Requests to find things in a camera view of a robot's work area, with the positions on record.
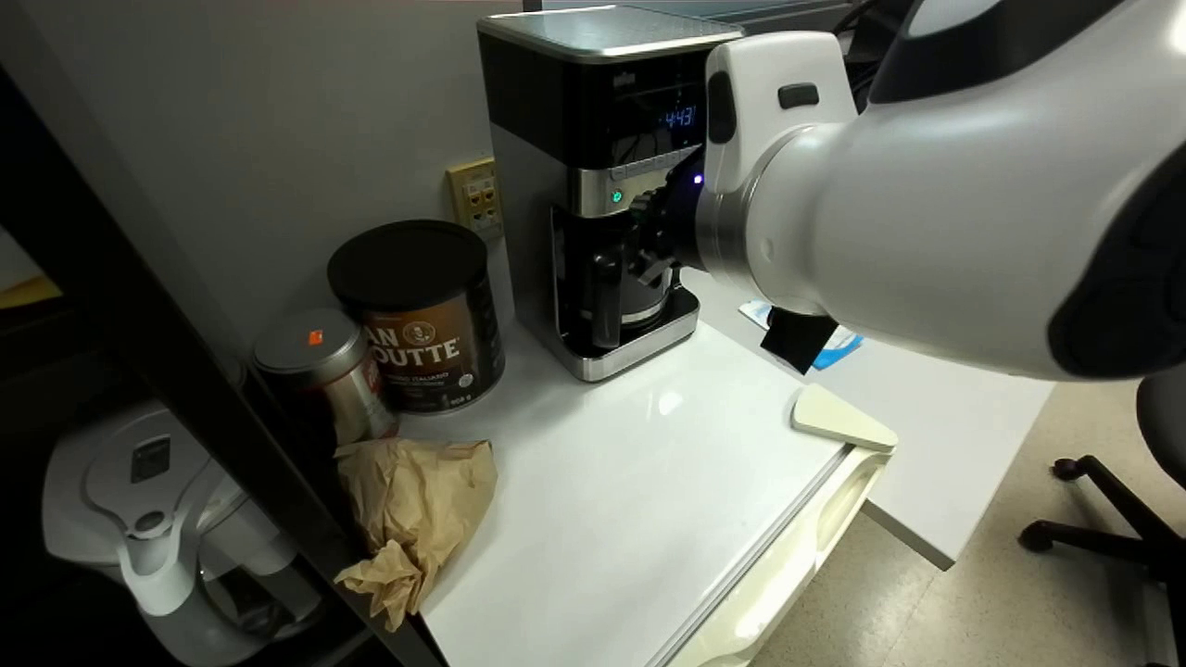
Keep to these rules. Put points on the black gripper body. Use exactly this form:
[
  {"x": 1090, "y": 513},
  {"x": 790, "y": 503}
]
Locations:
[{"x": 665, "y": 221}]

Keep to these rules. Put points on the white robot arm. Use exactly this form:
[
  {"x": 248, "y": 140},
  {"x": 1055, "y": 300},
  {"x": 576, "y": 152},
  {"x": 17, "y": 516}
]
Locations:
[{"x": 1008, "y": 191}]

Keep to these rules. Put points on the glass coffee carafe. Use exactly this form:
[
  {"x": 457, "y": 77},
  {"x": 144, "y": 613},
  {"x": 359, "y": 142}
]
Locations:
[{"x": 622, "y": 269}]

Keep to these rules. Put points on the black silver coffee machine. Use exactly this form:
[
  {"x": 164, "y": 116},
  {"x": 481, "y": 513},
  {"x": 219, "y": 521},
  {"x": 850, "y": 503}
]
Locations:
[{"x": 588, "y": 112}]

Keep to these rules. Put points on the brown coffee can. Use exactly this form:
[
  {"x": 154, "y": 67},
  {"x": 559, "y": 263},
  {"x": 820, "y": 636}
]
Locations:
[{"x": 422, "y": 300}]

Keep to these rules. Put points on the white mini fridge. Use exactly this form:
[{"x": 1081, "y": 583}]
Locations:
[{"x": 657, "y": 521}]

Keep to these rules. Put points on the white desk with blue paper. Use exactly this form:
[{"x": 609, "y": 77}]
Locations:
[{"x": 938, "y": 432}]

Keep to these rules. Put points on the silver metal canister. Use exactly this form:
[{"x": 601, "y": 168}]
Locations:
[{"x": 322, "y": 357}]

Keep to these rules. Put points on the white water filter pitcher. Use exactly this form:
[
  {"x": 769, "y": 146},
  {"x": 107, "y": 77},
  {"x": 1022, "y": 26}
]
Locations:
[{"x": 142, "y": 503}]

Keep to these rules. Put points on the beige wall outlet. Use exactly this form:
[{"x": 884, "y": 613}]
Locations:
[{"x": 474, "y": 193}]

